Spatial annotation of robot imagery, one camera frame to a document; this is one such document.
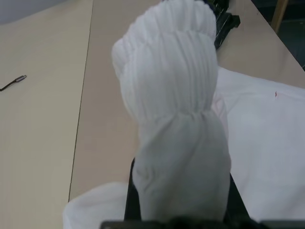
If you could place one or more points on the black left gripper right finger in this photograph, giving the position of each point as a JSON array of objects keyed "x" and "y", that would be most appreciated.
[{"x": 234, "y": 198}]

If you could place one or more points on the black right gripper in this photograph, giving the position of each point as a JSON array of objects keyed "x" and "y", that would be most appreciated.
[{"x": 226, "y": 26}]

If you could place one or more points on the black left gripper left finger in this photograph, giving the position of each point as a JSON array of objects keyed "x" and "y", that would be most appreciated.
[{"x": 131, "y": 195}]

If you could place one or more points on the white cloth pile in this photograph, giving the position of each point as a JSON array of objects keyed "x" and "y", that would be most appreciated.
[{"x": 166, "y": 95}]

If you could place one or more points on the light wooden furniture leg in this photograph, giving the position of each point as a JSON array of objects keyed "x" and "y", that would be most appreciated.
[{"x": 280, "y": 14}]

